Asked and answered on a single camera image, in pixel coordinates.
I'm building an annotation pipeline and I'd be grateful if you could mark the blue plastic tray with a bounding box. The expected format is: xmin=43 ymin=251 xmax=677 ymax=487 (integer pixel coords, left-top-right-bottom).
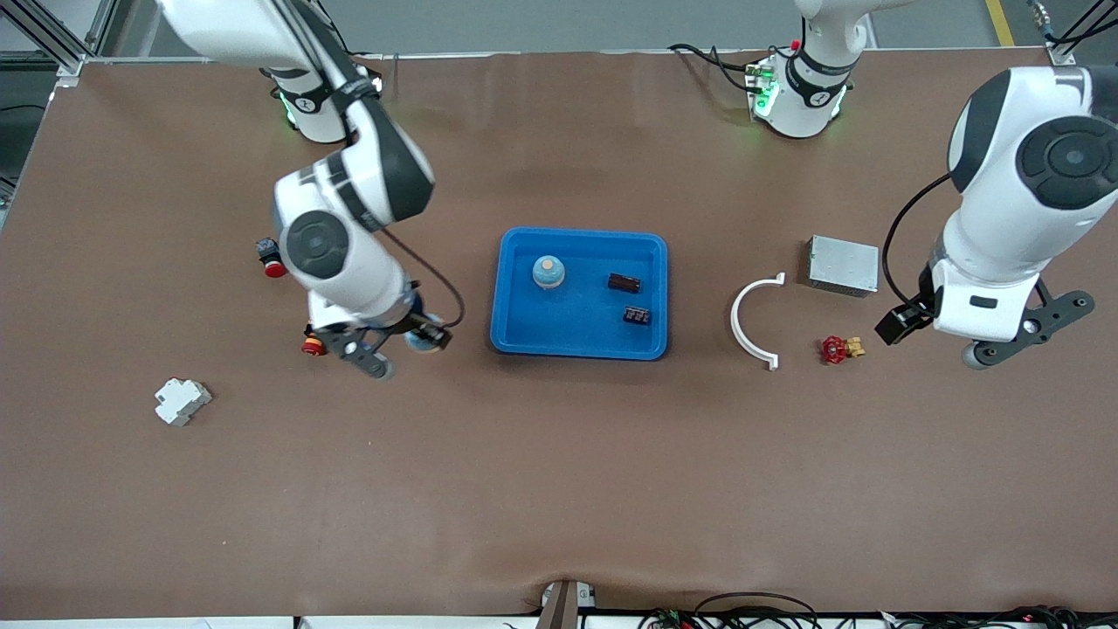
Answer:
xmin=491 ymin=227 xmax=669 ymax=361

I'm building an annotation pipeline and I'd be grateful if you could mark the brass valve red handwheel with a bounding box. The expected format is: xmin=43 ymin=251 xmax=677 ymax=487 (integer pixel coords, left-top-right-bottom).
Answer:
xmin=819 ymin=335 xmax=866 ymax=365

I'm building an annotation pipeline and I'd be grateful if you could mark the silver metal box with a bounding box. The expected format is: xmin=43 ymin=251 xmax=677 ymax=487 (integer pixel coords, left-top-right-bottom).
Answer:
xmin=807 ymin=235 xmax=880 ymax=298

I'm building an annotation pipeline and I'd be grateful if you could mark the white curved pipe clamp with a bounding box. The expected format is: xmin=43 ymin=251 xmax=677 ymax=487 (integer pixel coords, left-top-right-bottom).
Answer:
xmin=730 ymin=273 xmax=787 ymax=372

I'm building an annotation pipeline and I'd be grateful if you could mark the white circuit breaker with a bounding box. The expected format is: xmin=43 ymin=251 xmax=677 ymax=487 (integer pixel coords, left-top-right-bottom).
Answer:
xmin=155 ymin=377 xmax=213 ymax=427

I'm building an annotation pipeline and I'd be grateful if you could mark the white table edge strip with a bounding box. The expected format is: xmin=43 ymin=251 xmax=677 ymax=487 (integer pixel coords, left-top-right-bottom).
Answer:
xmin=0 ymin=616 xmax=542 ymax=629

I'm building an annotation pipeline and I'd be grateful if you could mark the aluminium frame profile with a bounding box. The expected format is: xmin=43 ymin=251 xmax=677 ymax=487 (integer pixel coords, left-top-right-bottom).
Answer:
xmin=1026 ymin=0 xmax=1118 ymax=66
xmin=0 ymin=0 xmax=132 ymax=88

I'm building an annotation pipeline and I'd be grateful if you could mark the metal table edge bracket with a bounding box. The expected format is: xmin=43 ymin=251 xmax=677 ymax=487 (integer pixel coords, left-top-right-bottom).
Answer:
xmin=535 ymin=580 xmax=597 ymax=629

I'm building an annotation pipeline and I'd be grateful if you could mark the black cable bundle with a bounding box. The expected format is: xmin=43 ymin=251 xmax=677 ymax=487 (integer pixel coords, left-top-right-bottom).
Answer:
xmin=638 ymin=592 xmax=1118 ymax=629

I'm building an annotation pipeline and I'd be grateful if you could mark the black arm base cable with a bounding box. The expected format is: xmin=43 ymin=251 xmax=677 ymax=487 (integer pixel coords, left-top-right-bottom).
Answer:
xmin=668 ymin=42 xmax=756 ymax=93

